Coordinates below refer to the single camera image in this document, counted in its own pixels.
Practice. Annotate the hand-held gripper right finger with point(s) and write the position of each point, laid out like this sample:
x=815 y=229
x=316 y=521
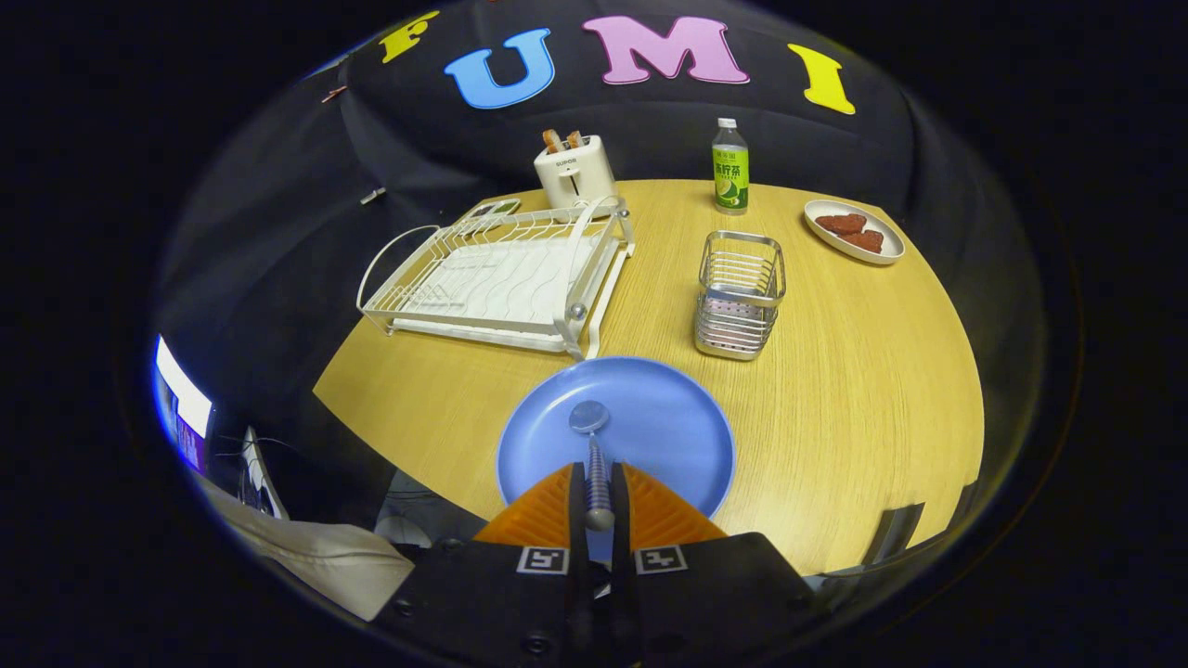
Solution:
x=620 y=501

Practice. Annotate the small white tag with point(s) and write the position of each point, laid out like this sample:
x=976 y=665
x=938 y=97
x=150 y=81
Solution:
x=372 y=195

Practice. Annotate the lit computer monitor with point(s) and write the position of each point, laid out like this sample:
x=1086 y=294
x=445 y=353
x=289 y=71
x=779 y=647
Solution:
x=183 y=408

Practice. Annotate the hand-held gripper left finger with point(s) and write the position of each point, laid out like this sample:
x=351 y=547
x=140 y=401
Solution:
x=577 y=501

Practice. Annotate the red meat piece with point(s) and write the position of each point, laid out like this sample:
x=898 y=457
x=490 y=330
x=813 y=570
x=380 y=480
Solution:
x=863 y=241
x=841 y=224

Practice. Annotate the white divided grain tray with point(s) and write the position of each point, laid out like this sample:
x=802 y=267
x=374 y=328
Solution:
x=492 y=209

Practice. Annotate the small white oval dish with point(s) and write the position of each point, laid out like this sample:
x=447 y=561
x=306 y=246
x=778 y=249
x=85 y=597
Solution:
x=891 y=246

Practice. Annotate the green label drink bottle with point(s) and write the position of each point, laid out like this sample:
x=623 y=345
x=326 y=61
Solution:
x=730 y=172

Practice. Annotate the metal spoon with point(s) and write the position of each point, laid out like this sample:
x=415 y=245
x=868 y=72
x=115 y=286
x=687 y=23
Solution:
x=589 y=417

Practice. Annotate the white cloth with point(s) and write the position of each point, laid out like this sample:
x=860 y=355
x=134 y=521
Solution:
x=325 y=557

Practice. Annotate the blue plate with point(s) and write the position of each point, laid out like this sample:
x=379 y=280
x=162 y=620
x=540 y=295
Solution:
x=668 y=427

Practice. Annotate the white toaster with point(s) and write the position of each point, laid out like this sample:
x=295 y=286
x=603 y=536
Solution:
x=575 y=176

